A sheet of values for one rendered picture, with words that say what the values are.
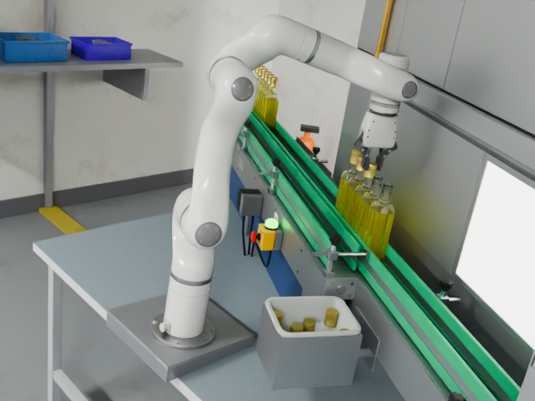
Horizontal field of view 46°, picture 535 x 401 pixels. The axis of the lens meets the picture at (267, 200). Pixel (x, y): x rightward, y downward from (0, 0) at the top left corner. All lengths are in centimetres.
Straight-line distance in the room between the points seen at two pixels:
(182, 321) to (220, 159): 49
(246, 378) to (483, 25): 113
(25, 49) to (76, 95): 84
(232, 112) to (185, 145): 343
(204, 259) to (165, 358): 29
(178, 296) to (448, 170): 81
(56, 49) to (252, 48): 219
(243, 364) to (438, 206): 71
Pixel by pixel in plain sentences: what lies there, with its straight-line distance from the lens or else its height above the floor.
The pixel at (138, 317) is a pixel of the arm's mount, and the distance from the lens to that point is 196.
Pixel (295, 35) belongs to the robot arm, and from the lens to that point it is 163.
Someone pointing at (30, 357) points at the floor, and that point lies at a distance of 315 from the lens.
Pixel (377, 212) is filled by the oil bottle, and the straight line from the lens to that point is 177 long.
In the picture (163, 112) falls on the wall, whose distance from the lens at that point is 478.
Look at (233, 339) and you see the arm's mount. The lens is 192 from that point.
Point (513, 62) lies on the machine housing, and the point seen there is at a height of 170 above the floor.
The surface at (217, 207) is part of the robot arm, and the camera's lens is 165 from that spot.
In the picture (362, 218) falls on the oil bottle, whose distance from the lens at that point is 184.
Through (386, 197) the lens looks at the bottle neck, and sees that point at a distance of 178.
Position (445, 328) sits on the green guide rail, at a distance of 161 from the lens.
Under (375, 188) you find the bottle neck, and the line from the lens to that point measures 182.
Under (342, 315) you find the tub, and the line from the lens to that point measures 174.
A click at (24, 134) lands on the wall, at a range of 431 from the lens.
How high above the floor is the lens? 189
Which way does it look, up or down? 22 degrees down
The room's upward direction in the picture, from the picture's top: 8 degrees clockwise
